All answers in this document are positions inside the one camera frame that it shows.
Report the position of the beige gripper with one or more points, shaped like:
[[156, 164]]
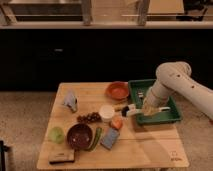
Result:
[[149, 110]]

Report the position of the white dish brush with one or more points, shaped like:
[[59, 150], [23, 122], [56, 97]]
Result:
[[131, 110]]

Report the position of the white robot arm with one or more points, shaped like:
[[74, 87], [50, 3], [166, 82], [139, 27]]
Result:
[[176, 77]]

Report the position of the silver spoon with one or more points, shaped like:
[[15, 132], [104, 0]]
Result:
[[141, 95]]

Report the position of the green plastic tray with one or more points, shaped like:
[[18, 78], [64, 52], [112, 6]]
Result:
[[171, 116]]

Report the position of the orange carrot piece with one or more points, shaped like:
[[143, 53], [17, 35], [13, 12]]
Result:
[[116, 122]]

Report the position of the orange bowl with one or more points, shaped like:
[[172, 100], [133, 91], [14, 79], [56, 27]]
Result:
[[117, 90]]

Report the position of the white cup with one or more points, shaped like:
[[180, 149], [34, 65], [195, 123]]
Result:
[[106, 112]]

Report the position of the blue sponge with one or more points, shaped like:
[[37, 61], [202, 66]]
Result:
[[109, 138]]

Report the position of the green cucumber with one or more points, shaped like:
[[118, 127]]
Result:
[[96, 139]]

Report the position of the bunch of dark grapes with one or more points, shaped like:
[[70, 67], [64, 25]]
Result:
[[89, 118]]

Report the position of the wooden table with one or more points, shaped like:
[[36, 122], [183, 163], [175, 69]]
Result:
[[157, 146]]

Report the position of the dark red bowl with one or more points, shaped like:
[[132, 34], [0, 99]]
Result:
[[79, 136]]

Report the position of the grey toy elephant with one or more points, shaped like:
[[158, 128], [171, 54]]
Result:
[[70, 101]]

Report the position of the green apple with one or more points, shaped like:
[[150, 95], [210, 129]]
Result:
[[56, 135]]

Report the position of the dark wooden block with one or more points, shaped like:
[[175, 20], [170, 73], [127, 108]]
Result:
[[61, 156]]

